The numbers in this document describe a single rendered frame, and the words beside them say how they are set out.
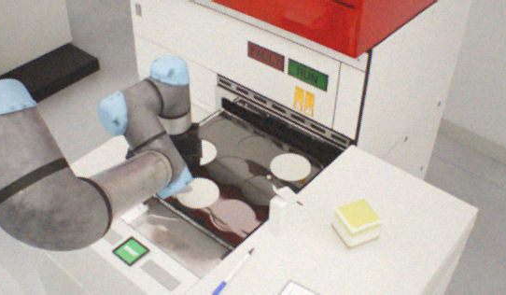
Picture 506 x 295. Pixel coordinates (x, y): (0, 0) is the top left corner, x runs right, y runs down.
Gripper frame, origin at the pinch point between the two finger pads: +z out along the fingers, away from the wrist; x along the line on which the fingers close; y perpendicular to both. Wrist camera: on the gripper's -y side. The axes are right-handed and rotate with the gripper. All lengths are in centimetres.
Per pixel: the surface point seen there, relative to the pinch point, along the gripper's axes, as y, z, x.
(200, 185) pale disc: 6.0, 1.2, 4.5
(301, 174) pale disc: 29.8, 1.3, 11.1
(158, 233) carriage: -1.5, 3.3, -10.0
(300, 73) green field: 27.9, -18.3, 25.7
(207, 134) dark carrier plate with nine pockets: 4.9, 1.3, 23.8
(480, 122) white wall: 126, 75, 139
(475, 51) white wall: 115, 38, 146
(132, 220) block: -7.4, 0.5, -9.3
